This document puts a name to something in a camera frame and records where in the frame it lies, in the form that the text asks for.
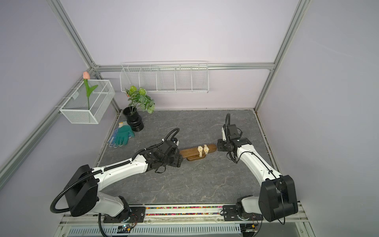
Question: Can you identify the brown wooden watch stand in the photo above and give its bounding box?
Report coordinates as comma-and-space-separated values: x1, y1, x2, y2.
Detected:
180, 144, 217, 161

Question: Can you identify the beige band watch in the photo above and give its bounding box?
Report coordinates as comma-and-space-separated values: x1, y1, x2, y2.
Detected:
203, 144, 209, 155

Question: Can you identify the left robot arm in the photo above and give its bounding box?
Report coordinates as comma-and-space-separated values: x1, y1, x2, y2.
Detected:
65, 138, 183, 222

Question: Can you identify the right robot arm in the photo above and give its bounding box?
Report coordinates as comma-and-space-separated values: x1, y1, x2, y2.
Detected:
217, 124, 298, 222

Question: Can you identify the green work glove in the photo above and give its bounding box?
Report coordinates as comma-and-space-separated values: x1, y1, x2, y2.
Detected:
114, 125, 135, 147

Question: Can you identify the black ribbed plant pot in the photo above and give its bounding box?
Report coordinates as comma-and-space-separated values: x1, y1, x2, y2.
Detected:
122, 106, 144, 132

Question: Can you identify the blue dotted work glove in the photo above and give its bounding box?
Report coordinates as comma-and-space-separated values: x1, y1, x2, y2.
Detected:
107, 128, 118, 147

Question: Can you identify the green artificial potted plant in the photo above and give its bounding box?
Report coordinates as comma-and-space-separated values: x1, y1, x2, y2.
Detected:
125, 86, 155, 115

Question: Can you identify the pink artificial tulip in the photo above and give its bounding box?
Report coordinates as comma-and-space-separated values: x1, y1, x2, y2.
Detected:
83, 72, 98, 110

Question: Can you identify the aluminium front rail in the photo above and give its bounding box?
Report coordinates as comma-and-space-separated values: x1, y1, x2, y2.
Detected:
59, 202, 309, 227

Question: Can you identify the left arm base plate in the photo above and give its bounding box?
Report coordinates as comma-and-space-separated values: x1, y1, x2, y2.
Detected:
103, 206, 146, 223

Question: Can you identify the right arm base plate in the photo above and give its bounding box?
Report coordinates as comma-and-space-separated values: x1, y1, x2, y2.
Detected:
220, 204, 264, 221

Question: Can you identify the long white wire shelf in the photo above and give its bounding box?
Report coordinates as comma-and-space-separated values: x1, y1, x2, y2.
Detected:
119, 61, 209, 93

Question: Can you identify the white slotted cable duct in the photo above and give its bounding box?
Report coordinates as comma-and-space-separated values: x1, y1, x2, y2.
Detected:
67, 224, 242, 237

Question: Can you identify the white mesh wall basket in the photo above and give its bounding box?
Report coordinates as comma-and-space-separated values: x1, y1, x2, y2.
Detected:
60, 80, 115, 124

